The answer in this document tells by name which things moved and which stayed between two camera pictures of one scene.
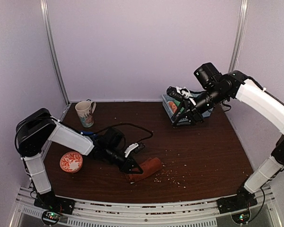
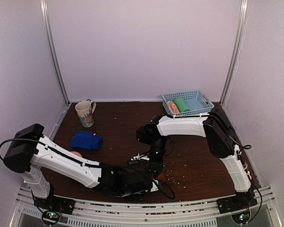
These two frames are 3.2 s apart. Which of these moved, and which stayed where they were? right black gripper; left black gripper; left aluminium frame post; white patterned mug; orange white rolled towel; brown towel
Moved: left black gripper; right black gripper; brown towel
Stayed: white patterned mug; orange white rolled towel; left aluminium frame post
